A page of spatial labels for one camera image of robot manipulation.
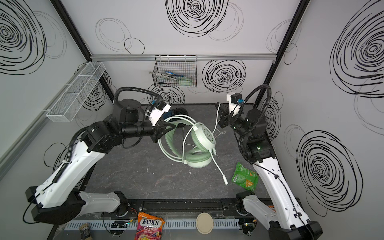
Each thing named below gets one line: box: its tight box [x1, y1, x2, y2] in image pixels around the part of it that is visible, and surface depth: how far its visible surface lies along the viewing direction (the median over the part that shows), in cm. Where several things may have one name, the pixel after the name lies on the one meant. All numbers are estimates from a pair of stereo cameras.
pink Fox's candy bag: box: [135, 212, 165, 240], surface depth 67 cm
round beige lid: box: [196, 212, 214, 235], surface depth 66 cm
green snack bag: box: [231, 162, 259, 192], surface depth 82 cm
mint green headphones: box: [158, 114, 229, 185], surface depth 53 cm
